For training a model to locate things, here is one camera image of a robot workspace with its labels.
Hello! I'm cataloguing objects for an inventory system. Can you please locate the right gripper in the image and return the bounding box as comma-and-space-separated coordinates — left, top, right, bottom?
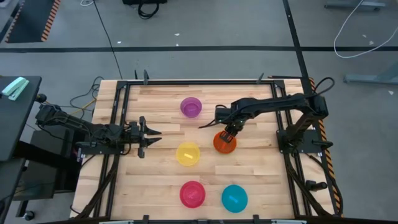
221, 119, 245, 144

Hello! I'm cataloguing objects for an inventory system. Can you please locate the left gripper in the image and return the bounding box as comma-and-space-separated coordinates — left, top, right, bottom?
124, 116, 162, 159

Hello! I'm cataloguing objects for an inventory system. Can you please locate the orange translucent plastic bowl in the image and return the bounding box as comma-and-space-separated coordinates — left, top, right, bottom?
213, 130, 238, 155

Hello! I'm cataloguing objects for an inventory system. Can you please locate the teal translucent plastic bowl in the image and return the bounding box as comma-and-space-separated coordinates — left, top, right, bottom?
221, 184, 249, 213

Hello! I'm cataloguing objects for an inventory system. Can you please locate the yellow translucent plastic bowl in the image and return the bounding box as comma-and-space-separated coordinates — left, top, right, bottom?
175, 142, 201, 167

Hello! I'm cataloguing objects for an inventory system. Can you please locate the purple translucent plastic bowl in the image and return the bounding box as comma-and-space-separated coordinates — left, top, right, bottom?
180, 96, 203, 118

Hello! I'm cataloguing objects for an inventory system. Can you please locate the pink translucent plastic bowl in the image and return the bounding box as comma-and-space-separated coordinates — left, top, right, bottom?
179, 180, 206, 208

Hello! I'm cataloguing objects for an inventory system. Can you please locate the orange black hazard tape strip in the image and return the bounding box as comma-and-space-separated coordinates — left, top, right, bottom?
309, 77, 343, 216

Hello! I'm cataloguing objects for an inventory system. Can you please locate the black cart under side table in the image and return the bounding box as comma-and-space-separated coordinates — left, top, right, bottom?
14, 129, 82, 200

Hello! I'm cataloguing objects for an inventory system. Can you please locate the black side table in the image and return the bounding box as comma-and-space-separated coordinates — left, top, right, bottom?
0, 75, 42, 161

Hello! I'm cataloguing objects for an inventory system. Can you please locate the mint green stapler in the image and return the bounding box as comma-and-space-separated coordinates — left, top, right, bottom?
1, 77, 30, 101

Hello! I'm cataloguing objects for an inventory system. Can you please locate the grey desk foot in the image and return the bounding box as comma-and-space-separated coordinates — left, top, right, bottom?
343, 62, 398, 85
325, 0, 386, 9

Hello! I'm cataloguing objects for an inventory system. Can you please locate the black floor mat striped border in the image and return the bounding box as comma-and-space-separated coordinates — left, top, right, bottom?
4, 0, 62, 44

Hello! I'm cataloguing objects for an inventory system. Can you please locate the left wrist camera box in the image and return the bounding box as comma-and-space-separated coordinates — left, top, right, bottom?
128, 121, 139, 138

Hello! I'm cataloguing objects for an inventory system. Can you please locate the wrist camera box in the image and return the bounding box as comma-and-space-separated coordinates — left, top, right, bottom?
128, 121, 139, 138
214, 105, 233, 124

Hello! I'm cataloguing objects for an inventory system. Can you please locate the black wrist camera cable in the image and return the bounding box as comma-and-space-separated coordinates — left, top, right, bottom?
198, 119, 224, 129

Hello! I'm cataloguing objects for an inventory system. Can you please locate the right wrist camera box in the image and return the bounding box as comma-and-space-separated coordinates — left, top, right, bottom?
214, 105, 233, 124

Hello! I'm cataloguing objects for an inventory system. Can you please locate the black aluminium table frame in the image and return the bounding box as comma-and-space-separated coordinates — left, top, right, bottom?
70, 79, 343, 221

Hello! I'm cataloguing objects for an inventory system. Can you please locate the black cable bundle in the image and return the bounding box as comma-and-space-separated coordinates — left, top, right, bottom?
70, 76, 105, 121

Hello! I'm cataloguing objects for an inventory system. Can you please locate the yellow cable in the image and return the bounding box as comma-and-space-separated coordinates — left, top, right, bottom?
70, 98, 97, 116

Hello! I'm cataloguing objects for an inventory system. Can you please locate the thin black floor cable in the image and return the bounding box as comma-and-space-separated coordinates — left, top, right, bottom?
92, 0, 124, 80

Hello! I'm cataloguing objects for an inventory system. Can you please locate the black right arm base cable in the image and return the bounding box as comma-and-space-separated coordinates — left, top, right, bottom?
312, 77, 336, 96

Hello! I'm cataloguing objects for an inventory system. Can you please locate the coiled black cable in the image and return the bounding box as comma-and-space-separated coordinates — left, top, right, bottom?
137, 0, 160, 20

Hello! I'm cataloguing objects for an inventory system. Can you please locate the long white floor cable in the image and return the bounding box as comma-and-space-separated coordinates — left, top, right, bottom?
333, 0, 398, 59

